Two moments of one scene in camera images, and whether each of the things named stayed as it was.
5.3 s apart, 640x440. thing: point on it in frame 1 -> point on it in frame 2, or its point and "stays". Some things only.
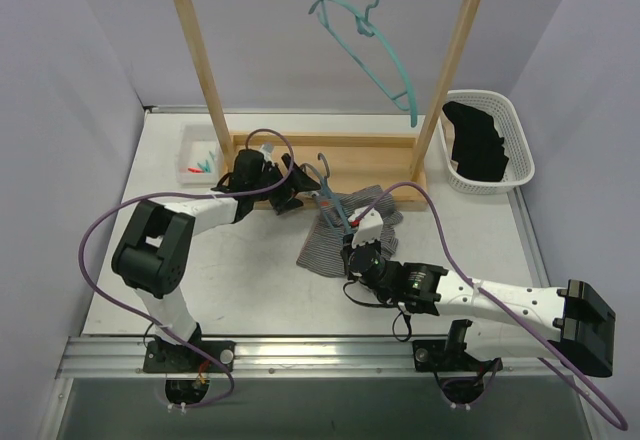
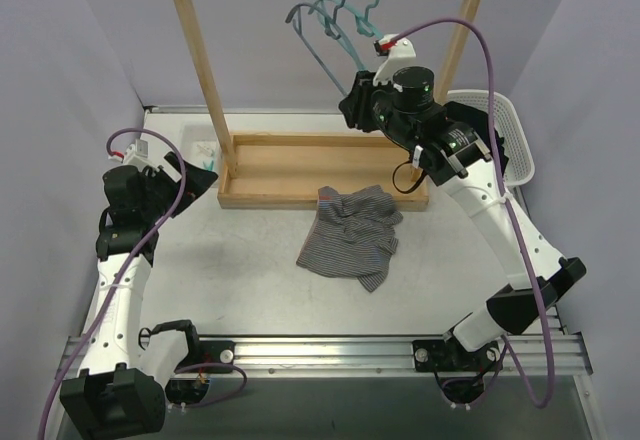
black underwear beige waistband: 476,145 stays
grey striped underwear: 329,224 stays
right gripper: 347,251 -> 360,102
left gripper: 286,183 -> 167,183
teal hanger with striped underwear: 331,195 -> 330,21
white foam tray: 199,157 stays
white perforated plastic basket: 510,125 stays
